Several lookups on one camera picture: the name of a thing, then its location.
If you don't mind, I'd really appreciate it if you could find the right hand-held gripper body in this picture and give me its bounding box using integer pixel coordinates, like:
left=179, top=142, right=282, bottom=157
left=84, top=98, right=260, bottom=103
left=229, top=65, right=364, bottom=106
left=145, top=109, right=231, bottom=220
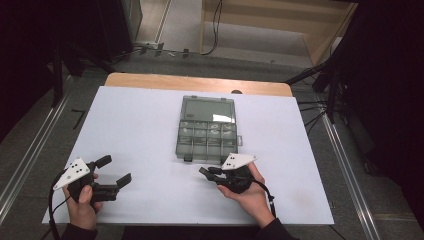
left=213, top=152, right=258, bottom=195

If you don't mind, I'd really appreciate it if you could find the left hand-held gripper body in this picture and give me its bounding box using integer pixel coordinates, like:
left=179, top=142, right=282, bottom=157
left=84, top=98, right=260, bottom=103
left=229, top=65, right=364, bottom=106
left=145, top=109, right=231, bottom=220
left=52, top=157, right=120, bottom=204

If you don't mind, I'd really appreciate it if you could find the translucent grey compartment box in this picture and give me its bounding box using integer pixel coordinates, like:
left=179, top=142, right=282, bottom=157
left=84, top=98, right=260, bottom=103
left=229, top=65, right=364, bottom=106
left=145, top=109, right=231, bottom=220
left=175, top=95, right=244, bottom=164

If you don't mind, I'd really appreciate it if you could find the person's right hand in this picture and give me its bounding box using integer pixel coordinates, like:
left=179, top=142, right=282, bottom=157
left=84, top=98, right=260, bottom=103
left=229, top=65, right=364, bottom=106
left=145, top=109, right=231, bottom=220
left=217, top=162, right=276, bottom=230

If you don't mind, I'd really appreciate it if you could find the person's left hand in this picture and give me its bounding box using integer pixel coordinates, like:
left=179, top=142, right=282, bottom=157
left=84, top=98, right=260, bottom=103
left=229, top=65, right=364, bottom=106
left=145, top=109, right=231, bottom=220
left=62, top=173, right=104, bottom=231

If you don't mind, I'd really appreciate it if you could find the white board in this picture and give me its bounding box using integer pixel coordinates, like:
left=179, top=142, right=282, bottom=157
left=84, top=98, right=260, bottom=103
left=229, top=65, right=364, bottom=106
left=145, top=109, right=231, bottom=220
left=42, top=85, right=335, bottom=226

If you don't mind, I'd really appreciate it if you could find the black metal stand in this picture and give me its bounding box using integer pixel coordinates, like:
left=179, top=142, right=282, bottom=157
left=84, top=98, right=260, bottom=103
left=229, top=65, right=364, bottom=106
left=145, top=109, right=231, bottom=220
left=285, top=49, right=348, bottom=124
left=49, top=39, right=116, bottom=108

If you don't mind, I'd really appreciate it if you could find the power strip with plugs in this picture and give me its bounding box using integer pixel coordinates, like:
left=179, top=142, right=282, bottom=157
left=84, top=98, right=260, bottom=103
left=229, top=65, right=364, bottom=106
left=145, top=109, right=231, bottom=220
left=134, top=42, right=192, bottom=59

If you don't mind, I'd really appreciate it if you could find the dark cabinet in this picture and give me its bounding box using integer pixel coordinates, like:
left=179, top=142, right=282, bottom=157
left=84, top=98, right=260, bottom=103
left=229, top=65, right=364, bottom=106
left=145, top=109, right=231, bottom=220
left=96, top=0, right=144, bottom=63

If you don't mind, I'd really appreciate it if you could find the light wooden shelf unit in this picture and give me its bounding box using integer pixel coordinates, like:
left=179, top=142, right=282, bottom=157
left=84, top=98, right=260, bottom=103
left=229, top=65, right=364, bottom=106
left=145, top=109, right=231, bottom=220
left=199, top=0, right=360, bottom=66

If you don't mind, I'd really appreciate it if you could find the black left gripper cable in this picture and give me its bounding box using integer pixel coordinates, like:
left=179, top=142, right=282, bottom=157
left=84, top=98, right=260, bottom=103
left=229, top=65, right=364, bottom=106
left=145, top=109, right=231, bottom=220
left=41, top=169, right=72, bottom=240

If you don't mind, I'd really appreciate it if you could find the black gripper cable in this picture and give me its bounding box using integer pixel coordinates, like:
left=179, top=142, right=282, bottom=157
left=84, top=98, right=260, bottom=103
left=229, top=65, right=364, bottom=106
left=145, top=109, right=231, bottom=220
left=41, top=169, right=72, bottom=240
left=251, top=178, right=278, bottom=218

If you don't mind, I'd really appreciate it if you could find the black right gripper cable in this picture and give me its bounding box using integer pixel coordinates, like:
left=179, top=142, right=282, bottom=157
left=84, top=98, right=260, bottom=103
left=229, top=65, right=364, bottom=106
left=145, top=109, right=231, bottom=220
left=251, top=178, right=278, bottom=218

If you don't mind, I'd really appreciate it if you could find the metal floor rail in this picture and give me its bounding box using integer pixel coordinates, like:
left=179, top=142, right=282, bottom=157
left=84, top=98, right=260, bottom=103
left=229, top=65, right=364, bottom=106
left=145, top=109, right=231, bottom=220
left=320, top=113, right=382, bottom=240
left=0, top=76, right=73, bottom=216

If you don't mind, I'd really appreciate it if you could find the bundle of black floor cables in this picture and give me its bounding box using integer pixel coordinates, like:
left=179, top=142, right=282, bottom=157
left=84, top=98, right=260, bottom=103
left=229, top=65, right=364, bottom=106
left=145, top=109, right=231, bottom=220
left=297, top=99, right=329, bottom=136

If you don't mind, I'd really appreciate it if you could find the black hanging cable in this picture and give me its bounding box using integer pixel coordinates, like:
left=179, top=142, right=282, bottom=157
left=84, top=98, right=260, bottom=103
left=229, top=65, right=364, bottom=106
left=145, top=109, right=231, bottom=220
left=199, top=0, right=224, bottom=56

